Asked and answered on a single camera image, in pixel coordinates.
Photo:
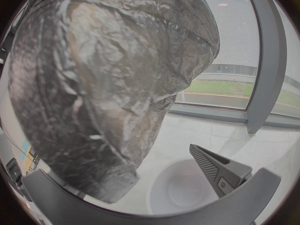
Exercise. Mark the window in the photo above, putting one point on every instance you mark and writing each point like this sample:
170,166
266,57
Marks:
269,55

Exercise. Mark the black plastic bag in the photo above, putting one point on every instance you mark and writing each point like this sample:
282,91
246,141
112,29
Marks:
93,78

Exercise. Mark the white trash bin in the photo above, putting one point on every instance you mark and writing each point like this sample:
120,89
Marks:
164,196

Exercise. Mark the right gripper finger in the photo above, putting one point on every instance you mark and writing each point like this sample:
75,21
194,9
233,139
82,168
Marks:
225,172

